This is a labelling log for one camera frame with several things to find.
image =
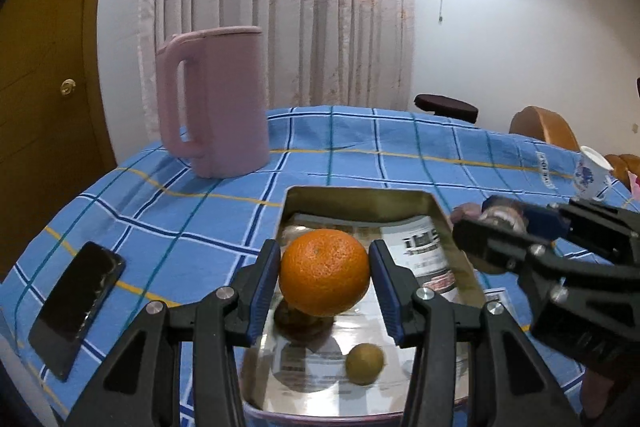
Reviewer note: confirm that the black smartphone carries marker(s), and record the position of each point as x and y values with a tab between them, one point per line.
75	307

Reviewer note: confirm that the white cup with blue print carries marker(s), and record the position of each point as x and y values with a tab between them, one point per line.
592	177

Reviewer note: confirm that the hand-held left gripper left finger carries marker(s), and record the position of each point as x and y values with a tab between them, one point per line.
261	294

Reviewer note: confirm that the brass door knob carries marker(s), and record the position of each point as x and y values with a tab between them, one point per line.
67	87

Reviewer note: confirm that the brown round fruit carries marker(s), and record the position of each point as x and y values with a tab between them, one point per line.
300	324

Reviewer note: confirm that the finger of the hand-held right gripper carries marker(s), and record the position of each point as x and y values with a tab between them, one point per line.
547	223
487	244

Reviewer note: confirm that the wooden door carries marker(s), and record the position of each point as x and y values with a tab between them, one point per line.
45	107

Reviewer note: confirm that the small green fruit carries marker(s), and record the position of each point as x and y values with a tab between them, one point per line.
365	363

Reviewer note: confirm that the floral beige curtain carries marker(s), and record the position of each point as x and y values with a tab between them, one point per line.
300	7

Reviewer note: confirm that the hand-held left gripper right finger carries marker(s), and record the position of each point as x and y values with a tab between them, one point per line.
388	294

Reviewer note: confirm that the blue plaid tablecloth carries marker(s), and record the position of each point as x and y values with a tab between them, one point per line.
200	217

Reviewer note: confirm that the pink plastic kettle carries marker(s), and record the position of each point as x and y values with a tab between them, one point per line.
220	107

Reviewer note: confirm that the dark round stool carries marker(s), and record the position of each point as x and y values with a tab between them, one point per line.
446	106

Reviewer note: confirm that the small pinkish fruit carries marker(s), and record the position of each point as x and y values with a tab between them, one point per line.
465	210

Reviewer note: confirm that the person's right forearm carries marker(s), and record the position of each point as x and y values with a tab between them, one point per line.
607	399

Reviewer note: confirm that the orange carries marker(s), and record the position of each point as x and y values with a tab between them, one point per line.
325	272

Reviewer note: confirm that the shiny metal tray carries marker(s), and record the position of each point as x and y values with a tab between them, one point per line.
430	257

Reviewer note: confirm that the wooden chair back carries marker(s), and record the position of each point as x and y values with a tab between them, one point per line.
545	127
625	167

